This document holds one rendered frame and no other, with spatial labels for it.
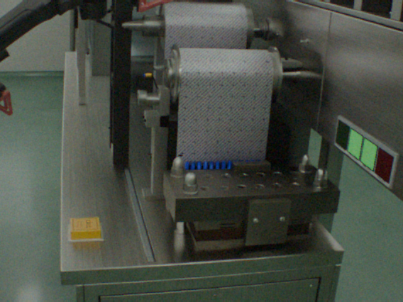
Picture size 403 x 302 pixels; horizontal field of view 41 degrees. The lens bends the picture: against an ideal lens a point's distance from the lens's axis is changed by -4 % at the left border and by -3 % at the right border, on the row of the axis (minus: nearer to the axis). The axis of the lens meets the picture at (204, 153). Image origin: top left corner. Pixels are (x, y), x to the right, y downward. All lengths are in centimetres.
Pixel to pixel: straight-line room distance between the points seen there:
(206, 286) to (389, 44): 65
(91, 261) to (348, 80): 68
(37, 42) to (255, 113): 568
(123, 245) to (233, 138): 39
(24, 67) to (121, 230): 575
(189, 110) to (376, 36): 50
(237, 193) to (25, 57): 588
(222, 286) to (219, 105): 44
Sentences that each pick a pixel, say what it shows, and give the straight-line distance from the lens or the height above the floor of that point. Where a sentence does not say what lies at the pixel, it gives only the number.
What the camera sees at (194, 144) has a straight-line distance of 139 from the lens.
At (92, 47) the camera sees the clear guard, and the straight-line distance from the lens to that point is 234.
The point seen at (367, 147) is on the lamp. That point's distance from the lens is 114.
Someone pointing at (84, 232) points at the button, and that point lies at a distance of 130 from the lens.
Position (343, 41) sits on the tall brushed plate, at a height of 138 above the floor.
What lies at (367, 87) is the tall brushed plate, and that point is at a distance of 116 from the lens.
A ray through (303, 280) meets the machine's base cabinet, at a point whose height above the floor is 82.
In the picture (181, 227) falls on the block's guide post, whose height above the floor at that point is 92.
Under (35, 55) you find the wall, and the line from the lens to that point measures 697.
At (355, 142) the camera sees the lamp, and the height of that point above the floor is 119.
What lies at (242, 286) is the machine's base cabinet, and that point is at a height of 82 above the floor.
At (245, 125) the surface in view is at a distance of 140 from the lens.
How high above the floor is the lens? 155
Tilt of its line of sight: 20 degrees down
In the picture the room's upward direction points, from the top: 4 degrees clockwise
